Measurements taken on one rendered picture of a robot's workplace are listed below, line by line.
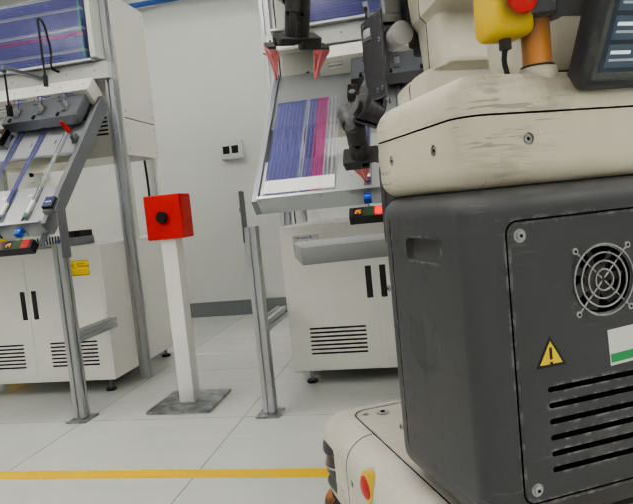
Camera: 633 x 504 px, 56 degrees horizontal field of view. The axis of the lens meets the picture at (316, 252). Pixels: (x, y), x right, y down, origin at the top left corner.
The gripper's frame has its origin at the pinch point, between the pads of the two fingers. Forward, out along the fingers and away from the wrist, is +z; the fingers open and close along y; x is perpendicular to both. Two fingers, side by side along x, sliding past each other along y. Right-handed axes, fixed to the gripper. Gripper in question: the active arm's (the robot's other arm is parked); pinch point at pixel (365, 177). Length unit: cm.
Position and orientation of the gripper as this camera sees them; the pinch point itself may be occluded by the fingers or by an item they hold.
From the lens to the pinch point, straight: 178.6
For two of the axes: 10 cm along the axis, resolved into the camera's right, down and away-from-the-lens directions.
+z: 2.1, 6.4, 7.4
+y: -9.8, 0.9, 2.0
